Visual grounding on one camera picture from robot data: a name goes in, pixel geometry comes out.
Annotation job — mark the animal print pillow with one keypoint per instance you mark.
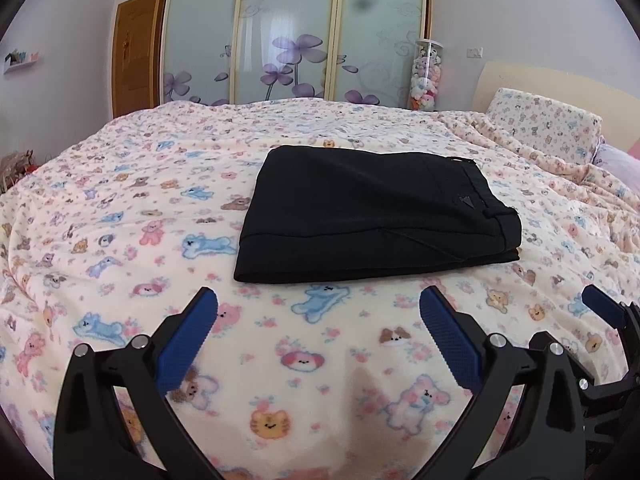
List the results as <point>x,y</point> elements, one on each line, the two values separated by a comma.
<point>545,120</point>

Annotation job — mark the white wall shelf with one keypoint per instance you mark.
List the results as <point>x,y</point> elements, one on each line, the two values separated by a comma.
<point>20,62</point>

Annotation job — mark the tan fluffy bundle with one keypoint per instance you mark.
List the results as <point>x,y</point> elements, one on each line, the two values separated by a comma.
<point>15,166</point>

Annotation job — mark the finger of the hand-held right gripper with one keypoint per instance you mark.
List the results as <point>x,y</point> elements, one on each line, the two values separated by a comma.
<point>607,400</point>
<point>602,307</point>

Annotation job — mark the wooden door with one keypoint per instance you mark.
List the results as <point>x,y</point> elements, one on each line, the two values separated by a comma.
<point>135,60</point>

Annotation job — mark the beige headboard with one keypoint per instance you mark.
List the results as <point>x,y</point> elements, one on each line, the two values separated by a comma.
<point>550,80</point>

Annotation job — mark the clear cylinder of plush toys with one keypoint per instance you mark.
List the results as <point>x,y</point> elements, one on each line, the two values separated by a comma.
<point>425,75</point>

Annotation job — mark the white wall socket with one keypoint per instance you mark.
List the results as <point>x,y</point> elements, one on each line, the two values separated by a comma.
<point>475,52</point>

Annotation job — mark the lavender pillow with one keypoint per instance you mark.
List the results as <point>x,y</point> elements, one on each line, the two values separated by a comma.
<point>616,159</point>

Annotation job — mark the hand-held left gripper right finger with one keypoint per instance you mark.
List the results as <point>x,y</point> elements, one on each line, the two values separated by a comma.
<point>450,335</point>

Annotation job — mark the black pants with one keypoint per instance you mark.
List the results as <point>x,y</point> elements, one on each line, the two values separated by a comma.
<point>360,210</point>

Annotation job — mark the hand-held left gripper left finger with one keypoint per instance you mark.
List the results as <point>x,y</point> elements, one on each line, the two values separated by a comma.
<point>187,340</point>

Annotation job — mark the wardrobe with floral glass doors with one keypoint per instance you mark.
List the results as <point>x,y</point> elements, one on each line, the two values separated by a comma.
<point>290,10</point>

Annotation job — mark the animal print fleece blanket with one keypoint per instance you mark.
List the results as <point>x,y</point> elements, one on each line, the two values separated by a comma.
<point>150,210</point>

